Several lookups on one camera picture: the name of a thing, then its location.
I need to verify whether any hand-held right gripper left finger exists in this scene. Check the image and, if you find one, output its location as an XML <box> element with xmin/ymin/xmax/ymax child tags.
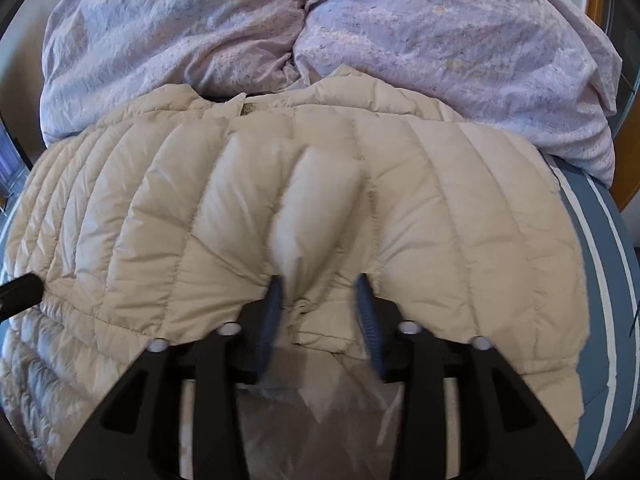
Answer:
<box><xmin>55</xmin><ymin>276</ymin><xmax>287</xmax><ymax>480</ymax></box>

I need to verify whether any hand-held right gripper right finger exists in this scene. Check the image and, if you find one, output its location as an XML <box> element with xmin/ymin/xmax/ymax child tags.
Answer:
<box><xmin>354</xmin><ymin>276</ymin><xmax>584</xmax><ymax>480</ymax></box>

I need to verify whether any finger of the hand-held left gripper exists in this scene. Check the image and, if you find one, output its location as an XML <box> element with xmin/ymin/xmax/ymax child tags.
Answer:
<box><xmin>0</xmin><ymin>272</ymin><xmax>45</xmax><ymax>319</ymax></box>

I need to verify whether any beige quilted down jacket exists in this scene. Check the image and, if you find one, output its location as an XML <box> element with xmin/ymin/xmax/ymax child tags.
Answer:
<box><xmin>0</xmin><ymin>64</ymin><xmax>587</xmax><ymax>480</ymax></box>

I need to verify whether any clear plastic bag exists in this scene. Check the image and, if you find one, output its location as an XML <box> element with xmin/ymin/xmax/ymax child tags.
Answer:
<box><xmin>239</xmin><ymin>367</ymin><xmax>403</xmax><ymax>480</ymax></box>

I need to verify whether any blue white striped bed sheet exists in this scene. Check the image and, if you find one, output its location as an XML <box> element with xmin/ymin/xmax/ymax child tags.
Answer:
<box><xmin>0</xmin><ymin>152</ymin><xmax>640</xmax><ymax>480</ymax></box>

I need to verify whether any lavender patterned duvet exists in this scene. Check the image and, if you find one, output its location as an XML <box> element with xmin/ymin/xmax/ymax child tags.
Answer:
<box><xmin>39</xmin><ymin>0</ymin><xmax>623</xmax><ymax>188</ymax></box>

